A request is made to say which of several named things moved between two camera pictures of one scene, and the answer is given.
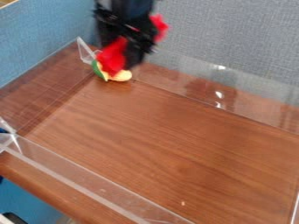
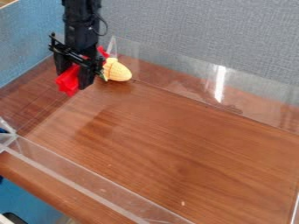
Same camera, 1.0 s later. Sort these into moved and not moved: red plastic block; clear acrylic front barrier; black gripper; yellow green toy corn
Moved: black gripper; red plastic block
Not moved: clear acrylic front barrier; yellow green toy corn
